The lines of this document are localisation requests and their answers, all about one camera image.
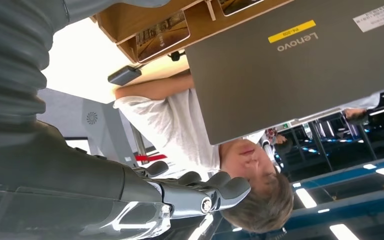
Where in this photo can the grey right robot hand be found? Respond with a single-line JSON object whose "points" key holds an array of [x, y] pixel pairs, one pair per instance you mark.
{"points": [[62, 185]]}

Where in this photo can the person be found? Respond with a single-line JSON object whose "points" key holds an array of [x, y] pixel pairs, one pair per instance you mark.
{"points": [[178, 129]]}

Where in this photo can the yellow forest hotel card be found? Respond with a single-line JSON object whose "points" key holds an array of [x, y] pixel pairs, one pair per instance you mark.
{"points": [[241, 6], [162, 36]]}

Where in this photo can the wooden card organizer box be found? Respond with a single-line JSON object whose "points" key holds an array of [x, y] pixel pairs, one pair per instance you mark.
{"points": [[198, 20]]}

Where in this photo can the grey kiosk stand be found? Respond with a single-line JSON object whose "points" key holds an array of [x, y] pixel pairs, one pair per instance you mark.
{"points": [[106, 132]]}

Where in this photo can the grey Lenovo laptop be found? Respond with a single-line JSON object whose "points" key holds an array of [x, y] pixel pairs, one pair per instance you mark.
{"points": [[278, 82]]}

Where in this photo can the chrome stanchion post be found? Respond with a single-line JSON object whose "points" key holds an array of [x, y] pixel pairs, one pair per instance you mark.
{"points": [[140, 145]]}

